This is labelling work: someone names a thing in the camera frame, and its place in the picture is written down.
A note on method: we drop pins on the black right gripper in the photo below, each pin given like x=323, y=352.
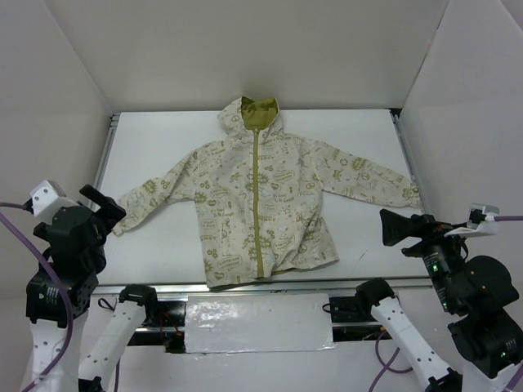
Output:
x=422, y=230

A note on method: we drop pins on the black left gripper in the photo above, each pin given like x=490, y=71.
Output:
x=103, y=206

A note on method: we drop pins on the cream green printed hooded jacket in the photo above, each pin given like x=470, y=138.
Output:
x=258, y=195

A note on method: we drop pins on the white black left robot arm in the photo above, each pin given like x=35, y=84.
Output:
x=58, y=296

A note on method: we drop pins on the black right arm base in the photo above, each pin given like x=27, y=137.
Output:
x=347, y=310

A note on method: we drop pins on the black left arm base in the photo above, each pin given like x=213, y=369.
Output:
x=167, y=331

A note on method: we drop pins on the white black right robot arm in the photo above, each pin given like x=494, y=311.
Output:
x=476, y=289

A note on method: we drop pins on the white foam board cover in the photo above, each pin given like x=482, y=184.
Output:
x=257, y=324

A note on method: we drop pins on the aluminium left frame rail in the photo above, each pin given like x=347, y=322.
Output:
x=106, y=150

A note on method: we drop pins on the aluminium frame rail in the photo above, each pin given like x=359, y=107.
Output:
x=106, y=150
x=395, y=117

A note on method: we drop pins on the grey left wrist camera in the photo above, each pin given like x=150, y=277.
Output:
x=47, y=198

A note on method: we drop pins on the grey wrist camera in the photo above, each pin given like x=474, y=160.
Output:
x=47, y=198
x=481, y=223

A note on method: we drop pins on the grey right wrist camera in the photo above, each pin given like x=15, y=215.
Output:
x=481, y=223

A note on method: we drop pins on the aluminium right frame rail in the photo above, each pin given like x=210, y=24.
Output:
x=395, y=117

